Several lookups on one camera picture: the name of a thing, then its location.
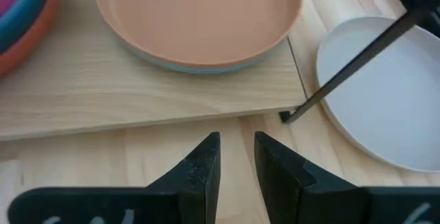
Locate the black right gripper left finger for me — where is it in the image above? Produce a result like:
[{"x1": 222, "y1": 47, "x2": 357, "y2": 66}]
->
[{"x1": 6, "y1": 131, "x2": 221, "y2": 224}]

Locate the large peach plate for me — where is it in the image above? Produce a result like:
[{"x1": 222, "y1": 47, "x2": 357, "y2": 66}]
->
[{"x1": 94, "y1": 0, "x2": 304, "y2": 69}]

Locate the black frame wooden shelf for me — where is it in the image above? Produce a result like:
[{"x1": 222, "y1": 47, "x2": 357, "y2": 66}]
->
[{"x1": 0, "y1": 0, "x2": 434, "y2": 142}]

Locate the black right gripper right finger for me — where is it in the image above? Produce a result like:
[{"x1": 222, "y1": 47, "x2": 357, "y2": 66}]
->
[{"x1": 253, "y1": 131, "x2": 440, "y2": 224}]

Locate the white plate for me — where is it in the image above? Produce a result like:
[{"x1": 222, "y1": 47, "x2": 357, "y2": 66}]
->
[{"x1": 315, "y1": 16, "x2": 440, "y2": 174}]

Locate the teal plate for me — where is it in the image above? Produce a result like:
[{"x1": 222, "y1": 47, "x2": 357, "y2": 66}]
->
[{"x1": 0, "y1": 0, "x2": 54, "y2": 54}]

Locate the orange plate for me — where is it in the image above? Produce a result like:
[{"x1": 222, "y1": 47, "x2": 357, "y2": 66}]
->
[{"x1": 0, "y1": 0, "x2": 60, "y2": 79}]

